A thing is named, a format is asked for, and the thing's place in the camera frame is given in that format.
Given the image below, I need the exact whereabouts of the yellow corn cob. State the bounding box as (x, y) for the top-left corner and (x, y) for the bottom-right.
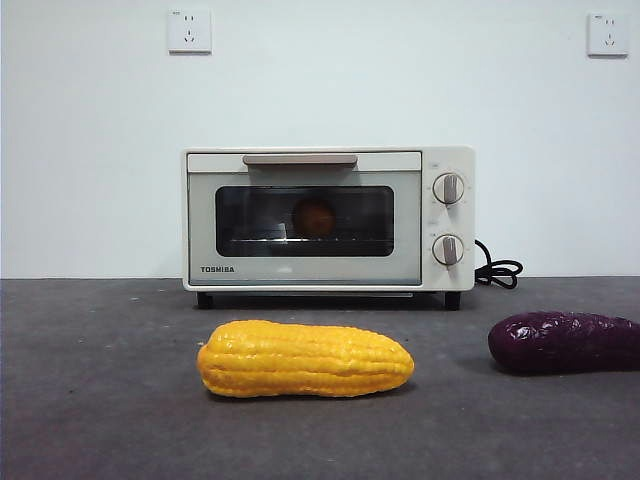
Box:
(196, 320), (416, 400)

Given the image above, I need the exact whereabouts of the metal oven wire rack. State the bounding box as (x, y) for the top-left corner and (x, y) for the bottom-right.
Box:
(222, 233), (394, 247)

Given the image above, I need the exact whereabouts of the beige oven knob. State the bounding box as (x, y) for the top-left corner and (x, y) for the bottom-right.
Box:
(432, 172), (467, 207)
(432, 233), (465, 269)

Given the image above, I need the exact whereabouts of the glass oven door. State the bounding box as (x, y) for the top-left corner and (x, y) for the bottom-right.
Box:
(186, 151), (424, 289)

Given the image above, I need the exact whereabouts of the brown potato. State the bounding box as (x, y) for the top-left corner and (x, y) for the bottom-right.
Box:
(292, 198), (336, 236)

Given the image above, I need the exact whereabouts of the white Toshiba toaster oven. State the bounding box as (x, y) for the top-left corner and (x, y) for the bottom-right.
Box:
(182, 144), (477, 312)

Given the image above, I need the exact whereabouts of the black oven power cable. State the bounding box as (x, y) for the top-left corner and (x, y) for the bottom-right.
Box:
(473, 238), (525, 290)

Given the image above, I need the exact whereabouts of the white wall socket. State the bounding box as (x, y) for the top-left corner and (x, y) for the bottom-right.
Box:
(587, 12), (631, 59)
(168, 8), (213, 56)

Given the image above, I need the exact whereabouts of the purple eggplant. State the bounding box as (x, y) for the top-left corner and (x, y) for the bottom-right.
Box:
(488, 310), (640, 375)

